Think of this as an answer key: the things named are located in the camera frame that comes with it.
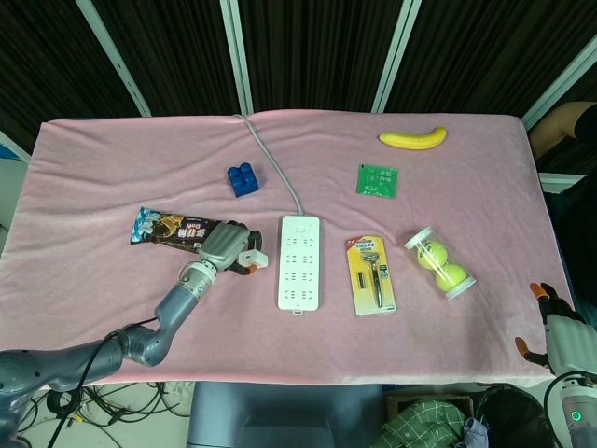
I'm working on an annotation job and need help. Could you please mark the green square sachet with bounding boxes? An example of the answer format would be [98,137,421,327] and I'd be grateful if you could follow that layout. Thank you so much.
[355,163,399,199]

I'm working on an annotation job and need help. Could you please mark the black floor cables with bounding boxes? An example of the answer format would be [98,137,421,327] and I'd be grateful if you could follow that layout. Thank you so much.
[8,380,195,448]

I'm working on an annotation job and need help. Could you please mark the blue building block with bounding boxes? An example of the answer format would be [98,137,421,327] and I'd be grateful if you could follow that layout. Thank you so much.
[227,161,262,199]

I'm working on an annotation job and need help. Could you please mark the yellow banana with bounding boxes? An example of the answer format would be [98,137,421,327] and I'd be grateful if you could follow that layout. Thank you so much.
[378,125,449,152]

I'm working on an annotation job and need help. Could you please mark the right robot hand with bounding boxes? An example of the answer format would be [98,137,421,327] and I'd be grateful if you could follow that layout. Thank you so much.
[514,281,597,377]

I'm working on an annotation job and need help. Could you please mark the pink table cloth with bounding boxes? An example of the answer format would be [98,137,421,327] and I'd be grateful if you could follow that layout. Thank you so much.
[0,109,577,388]

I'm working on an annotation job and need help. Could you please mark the white charger adapter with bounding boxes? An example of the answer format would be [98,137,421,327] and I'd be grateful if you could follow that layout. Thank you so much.
[237,250,271,268]

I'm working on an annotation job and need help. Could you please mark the white partition post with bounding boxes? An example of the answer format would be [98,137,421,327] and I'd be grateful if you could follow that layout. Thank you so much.
[218,0,255,115]
[521,35,597,130]
[370,0,423,114]
[76,0,152,118]

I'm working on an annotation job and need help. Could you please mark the black bin bag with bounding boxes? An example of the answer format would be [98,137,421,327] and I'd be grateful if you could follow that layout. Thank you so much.
[475,385,556,448]

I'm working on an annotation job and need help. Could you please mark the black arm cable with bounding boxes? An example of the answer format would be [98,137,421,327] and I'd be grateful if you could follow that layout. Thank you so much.
[49,316,160,448]

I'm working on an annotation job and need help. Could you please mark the clear tennis ball tube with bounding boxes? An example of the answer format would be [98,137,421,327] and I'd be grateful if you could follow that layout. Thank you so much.
[403,226,479,301]

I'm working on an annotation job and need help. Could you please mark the grey power strip cable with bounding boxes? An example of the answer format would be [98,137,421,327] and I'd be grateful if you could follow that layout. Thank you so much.
[232,113,307,217]

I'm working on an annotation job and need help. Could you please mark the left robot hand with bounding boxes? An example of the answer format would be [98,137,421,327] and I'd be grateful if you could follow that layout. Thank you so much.
[198,221,265,277]

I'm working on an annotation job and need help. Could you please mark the yellow tennis ball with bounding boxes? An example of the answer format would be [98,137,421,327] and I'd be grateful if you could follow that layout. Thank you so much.
[436,263,469,293]
[417,240,449,271]

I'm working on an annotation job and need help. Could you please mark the green plaid cloth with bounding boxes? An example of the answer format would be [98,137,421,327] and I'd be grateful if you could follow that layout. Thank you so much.
[380,399,472,448]

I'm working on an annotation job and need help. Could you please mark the razor in yellow blister pack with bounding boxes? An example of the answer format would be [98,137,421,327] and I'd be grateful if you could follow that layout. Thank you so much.
[345,235,398,317]

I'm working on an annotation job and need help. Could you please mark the white power strip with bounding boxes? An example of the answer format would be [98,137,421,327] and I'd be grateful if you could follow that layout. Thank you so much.
[277,215,321,315]

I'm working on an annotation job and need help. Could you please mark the brown cardboard box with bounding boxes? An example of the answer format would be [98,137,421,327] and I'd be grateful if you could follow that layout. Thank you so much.
[384,392,475,424]

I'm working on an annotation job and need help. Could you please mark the brown chocolate snack packet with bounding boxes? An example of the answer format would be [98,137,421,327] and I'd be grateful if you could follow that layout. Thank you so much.
[129,206,225,257]

